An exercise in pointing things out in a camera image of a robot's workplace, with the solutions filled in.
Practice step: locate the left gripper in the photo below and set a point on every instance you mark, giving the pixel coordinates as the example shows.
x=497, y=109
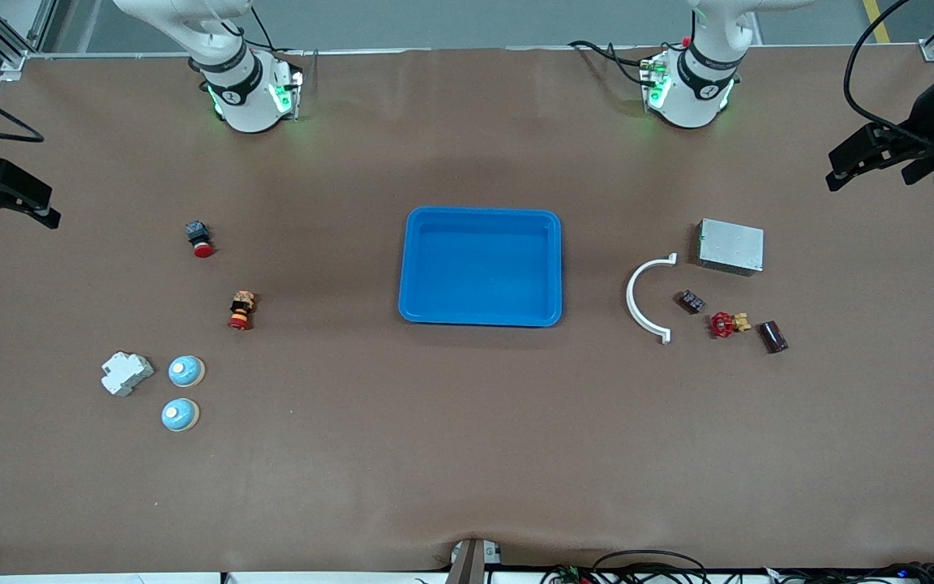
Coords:
x=923, y=121

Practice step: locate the large dark brown capacitor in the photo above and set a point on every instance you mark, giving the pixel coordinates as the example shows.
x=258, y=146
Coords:
x=774, y=337

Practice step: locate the light blue dome bell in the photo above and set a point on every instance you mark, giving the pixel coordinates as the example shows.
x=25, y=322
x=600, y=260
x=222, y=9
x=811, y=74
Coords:
x=179, y=414
x=186, y=371

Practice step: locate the small black capacitor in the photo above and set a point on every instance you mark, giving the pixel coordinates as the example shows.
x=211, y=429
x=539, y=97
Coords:
x=692, y=302

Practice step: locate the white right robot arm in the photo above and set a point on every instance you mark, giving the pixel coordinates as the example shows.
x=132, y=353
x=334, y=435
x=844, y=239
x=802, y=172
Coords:
x=244, y=97

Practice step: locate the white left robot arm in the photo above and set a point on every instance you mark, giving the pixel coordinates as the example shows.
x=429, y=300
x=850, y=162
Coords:
x=698, y=89

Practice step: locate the red emergency button black base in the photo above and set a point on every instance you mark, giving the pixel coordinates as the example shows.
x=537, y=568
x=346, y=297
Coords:
x=200, y=239

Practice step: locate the grey metal box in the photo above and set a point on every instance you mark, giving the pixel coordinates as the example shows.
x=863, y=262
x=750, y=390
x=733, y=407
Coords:
x=730, y=246

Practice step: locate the white circuit breaker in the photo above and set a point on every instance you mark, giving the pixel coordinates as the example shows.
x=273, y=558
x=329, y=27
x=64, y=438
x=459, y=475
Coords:
x=126, y=373

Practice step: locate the blue plastic tray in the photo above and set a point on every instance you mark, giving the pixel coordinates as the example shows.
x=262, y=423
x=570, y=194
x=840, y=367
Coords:
x=483, y=268

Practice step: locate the brown table cover sheet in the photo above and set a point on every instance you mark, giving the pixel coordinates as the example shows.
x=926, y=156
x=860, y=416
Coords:
x=467, y=446

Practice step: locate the red orange push button switch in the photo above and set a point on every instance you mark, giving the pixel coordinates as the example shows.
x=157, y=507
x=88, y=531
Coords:
x=241, y=311

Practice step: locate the white curved plastic bracket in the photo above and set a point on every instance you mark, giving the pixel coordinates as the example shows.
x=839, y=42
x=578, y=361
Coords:
x=631, y=300

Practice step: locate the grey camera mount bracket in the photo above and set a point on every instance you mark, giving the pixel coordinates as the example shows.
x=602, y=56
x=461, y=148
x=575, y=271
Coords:
x=471, y=564

